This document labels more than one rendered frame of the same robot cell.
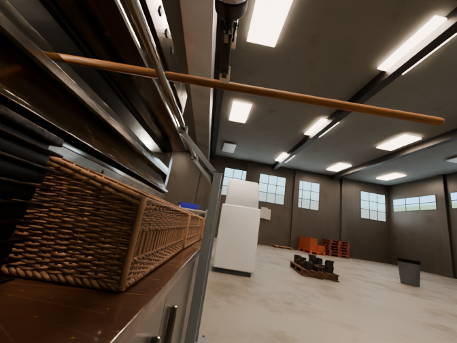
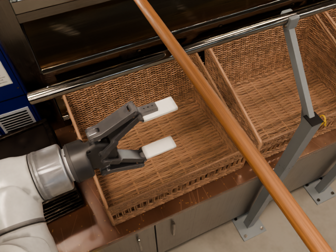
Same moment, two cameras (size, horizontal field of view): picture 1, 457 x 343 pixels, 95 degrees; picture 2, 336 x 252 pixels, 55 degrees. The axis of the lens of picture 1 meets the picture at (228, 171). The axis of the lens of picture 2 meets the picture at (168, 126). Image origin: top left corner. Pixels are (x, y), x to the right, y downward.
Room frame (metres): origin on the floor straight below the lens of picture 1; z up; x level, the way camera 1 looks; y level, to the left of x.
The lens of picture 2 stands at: (0.39, -0.28, 1.71)
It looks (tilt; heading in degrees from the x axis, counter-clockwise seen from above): 55 degrees down; 65
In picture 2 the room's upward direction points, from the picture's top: straight up
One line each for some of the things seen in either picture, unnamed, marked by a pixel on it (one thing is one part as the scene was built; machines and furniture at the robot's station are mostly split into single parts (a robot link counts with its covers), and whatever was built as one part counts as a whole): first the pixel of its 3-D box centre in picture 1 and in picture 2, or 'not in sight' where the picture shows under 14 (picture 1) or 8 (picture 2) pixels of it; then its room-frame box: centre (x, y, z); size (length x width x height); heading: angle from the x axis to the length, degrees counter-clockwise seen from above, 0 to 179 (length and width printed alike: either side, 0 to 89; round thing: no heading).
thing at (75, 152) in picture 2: (230, 12); (92, 155); (0.39, 0.05, 1.19); 0.09 x 0.07 x 0.08; 1
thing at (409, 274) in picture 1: (409, 271); not in sight; (5.43, -4.77, 0.28); 0.45 x 0.45 x 0.57
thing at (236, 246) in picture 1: (237, 223); not in sight; (3.84, -0.31, 0.77); 0.84 x 0.69 x 1.54; 3
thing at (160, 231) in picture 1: (96, 201); (154, 128); (0.64, 0.37, 0.72); 0.56 x 0.49 x 0.28; 0
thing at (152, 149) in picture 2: (224, 74); (158, 147); (0.52, 0.05, 1.13); 0.07 x 0.03 x 0.01; 1
